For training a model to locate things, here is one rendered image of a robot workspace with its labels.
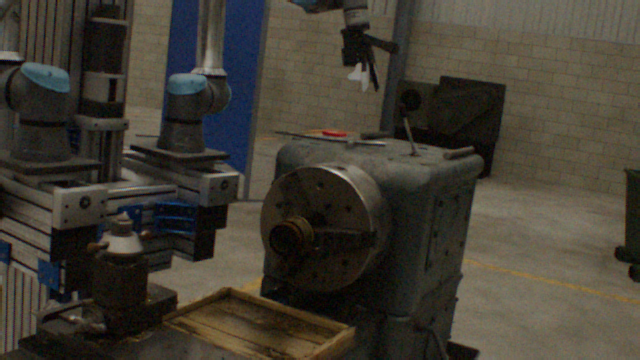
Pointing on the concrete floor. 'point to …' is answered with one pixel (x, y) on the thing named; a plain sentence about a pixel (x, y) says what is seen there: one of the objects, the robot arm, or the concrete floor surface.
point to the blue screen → (249, 40)
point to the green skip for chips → (631, 226)
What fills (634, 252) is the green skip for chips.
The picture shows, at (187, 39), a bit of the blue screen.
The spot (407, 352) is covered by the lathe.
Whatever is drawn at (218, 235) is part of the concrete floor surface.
